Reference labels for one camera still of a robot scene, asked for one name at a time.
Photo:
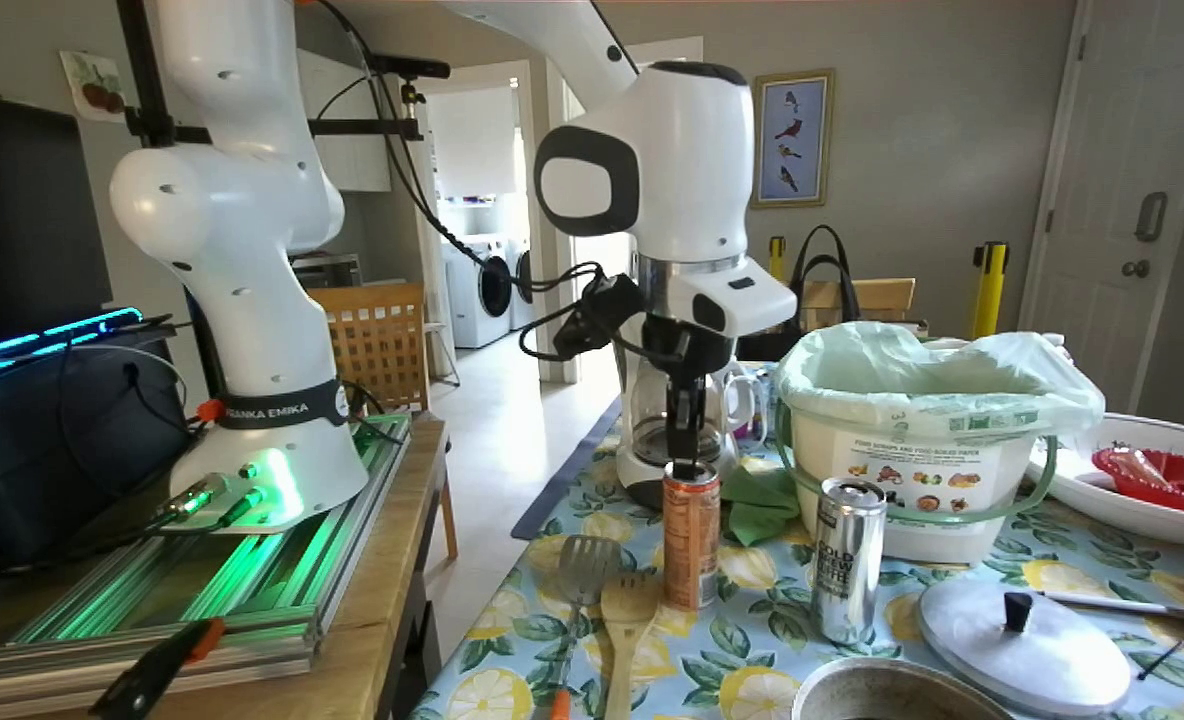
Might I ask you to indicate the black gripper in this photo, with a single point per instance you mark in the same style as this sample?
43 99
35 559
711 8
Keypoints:
685 352

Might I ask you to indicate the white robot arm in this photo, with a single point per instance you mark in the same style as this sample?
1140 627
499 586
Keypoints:
658 154

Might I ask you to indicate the white plate with red bowl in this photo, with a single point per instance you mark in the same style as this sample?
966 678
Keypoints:
1128 474

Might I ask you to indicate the brown soda can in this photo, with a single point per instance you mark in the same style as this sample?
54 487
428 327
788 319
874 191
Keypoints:
689 536

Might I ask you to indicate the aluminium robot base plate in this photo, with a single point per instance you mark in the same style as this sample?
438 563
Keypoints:
272 593

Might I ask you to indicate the wooden chair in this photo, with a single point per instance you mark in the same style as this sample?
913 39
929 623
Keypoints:
380 342

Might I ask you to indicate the black monitor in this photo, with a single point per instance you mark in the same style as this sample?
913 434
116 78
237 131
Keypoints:
48 239

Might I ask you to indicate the white door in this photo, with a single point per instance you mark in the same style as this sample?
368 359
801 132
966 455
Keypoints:
1114 194

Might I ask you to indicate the framed bird picture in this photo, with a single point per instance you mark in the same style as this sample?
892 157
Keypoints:
793 138

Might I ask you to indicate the wooden slotted spoon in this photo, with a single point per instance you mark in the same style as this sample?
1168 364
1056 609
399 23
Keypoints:
624 609

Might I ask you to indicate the lemon print tablecloth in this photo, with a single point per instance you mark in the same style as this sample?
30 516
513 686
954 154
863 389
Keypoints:
758 641

